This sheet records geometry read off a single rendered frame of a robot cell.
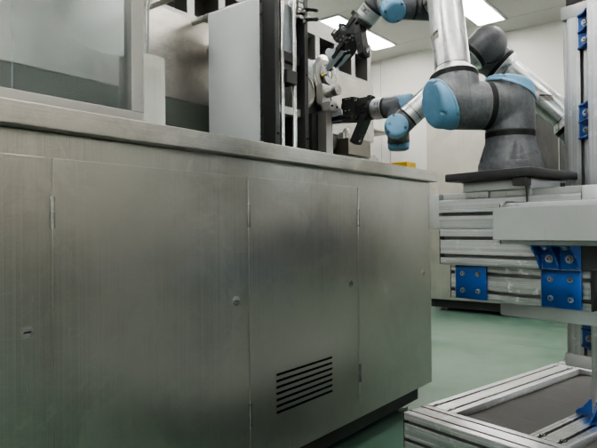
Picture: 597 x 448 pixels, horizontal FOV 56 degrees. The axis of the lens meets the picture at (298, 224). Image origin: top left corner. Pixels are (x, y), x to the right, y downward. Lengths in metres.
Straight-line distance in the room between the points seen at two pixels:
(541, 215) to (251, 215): 0.65
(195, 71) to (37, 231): 1.20
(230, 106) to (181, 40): 0.32
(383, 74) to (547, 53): 1.95
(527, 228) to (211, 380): 0.75
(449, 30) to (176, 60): 0.99
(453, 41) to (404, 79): 5.76
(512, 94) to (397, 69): 5.88
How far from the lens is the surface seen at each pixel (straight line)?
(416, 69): 7.16
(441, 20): 1.48
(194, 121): 2.07
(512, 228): 1.24
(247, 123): 1.86
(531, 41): 6.71
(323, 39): 2.78
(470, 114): 1.38
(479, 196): 1.44
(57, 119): 1.05
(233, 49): 1.96
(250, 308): 1.38
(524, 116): 1.44
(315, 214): 1.57
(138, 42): 1.26
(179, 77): 2.06
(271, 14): 1.77
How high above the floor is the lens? 0.69
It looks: level
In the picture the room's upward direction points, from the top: 1 degrees counter-clockwise
